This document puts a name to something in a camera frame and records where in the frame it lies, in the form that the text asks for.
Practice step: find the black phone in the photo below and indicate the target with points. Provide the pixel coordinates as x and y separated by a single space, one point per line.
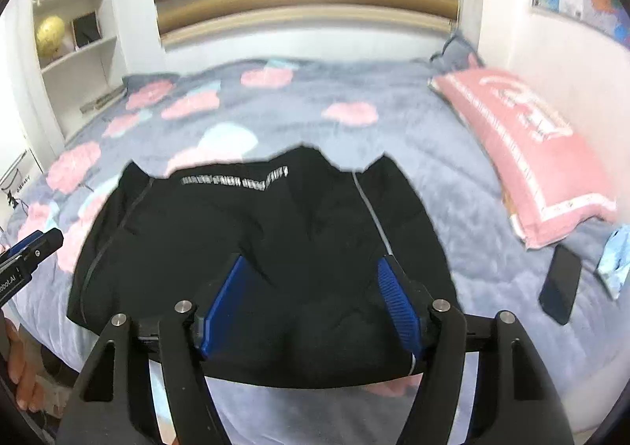
561 285

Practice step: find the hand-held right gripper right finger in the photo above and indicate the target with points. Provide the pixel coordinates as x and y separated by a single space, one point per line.
398 307

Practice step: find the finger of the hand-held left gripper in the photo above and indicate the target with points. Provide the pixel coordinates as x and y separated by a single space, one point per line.
42 245

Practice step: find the grey pillow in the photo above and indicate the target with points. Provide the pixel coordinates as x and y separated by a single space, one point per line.
455 51

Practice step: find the gold globe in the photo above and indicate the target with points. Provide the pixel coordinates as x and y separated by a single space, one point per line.
50 34

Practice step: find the white printed panel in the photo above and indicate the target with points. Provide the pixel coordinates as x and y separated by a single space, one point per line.
15 184

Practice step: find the white bookshelf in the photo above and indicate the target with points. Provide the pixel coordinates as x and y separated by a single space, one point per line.
88 76

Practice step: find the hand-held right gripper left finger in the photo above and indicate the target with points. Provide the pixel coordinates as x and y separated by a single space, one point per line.
221 312

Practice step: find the person's left hand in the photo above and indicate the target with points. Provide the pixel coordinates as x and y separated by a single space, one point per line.
24 376

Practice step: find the black picture frame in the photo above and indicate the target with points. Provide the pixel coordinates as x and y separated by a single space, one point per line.
86 30

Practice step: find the pink pillow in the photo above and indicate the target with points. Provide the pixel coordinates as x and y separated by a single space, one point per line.
531 144

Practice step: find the light blue cloth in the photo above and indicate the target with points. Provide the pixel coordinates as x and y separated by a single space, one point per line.
615 260

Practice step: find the black hooded jacket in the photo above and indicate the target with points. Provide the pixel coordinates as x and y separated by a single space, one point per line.
295 228

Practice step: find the grey floral blanket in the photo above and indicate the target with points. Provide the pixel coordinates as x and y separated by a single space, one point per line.
443 189

